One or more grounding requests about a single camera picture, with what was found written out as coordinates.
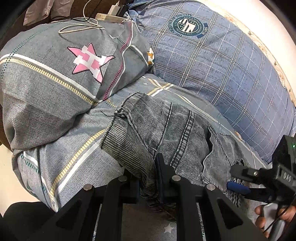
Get grey washed denim pants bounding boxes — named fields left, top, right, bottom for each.
left=101, top=92, right=251, bottom=206

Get person right hand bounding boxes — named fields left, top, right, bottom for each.
left=255, top=203, right=295, bottom=240

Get grey star-print bed sheet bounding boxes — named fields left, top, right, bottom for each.
left=3, top=74, right=259, bottom=240

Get blue plaid duvet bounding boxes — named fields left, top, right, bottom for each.
left=128, top=1, right=295, bottom=163

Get grey star-print pillow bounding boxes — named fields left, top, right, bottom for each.
left=1, top=20, right=154, bottom=152

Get beige power strip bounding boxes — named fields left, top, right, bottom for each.
left=95, top=13, right=126, bottom=23

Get white phone charger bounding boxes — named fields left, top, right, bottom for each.
left=108, top=1, right=120, bottom=16

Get pink cloth on headboard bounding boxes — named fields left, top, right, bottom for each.
left=23, top=0, right=74, bottom=26

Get brown wooden headboard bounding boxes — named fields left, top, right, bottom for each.
left=1, top=0, right=129, bottom=48

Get white charging cable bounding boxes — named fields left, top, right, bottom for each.
left=49, top=0, right=106, bottom=35

